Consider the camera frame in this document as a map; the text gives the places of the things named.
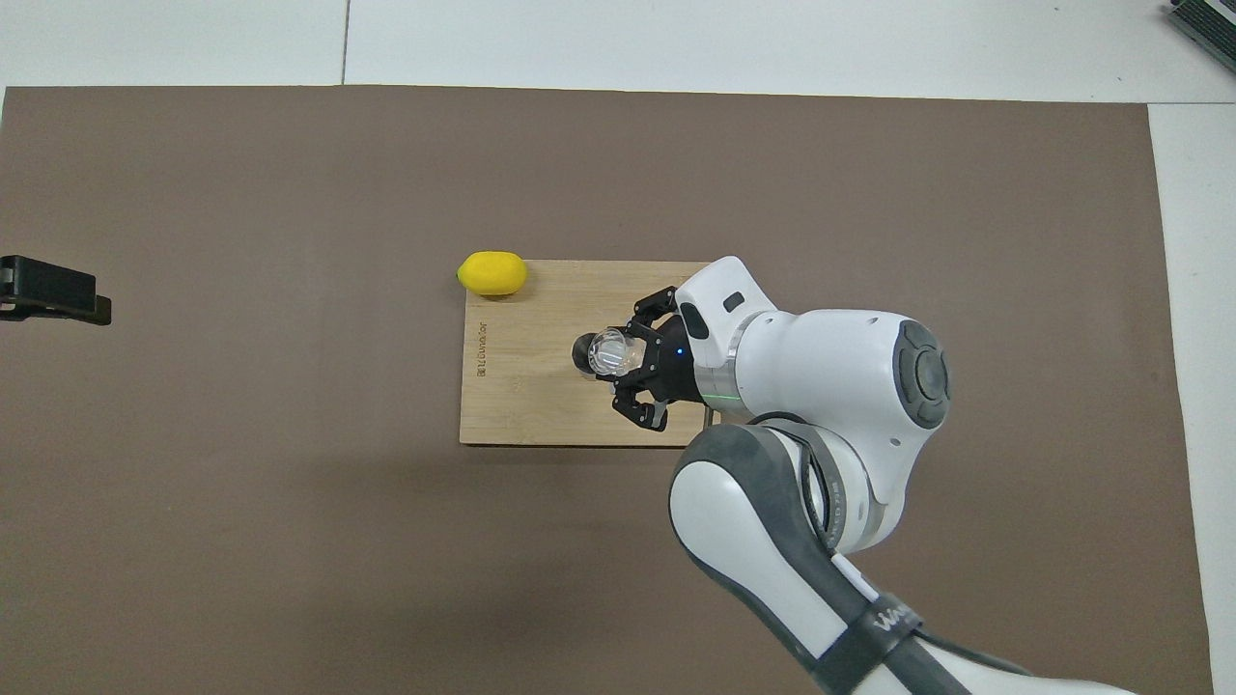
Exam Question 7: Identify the large brown table mat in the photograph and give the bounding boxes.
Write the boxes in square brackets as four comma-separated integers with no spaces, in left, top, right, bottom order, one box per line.
[0,85,1216,695]

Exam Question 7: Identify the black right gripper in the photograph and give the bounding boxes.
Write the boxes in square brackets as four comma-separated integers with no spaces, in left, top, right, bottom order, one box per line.
[609,285,710,434]

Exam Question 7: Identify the bamboo cutting board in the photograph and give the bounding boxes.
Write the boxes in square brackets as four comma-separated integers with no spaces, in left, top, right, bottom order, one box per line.
[459,259,720,448]

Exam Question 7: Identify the grey ribbed device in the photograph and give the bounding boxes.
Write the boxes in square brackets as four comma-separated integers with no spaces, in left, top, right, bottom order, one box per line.
[1164,0,1236,61]

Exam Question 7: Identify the yellow lemon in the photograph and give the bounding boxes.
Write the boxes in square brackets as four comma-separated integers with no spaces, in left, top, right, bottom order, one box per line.
[456,250,529,297]

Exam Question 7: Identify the small clear glass cup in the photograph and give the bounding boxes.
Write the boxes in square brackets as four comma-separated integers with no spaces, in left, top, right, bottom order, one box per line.
[587,326,643,379]

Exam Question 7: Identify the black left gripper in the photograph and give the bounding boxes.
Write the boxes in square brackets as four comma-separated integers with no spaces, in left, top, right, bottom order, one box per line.
[0,255,113,326]

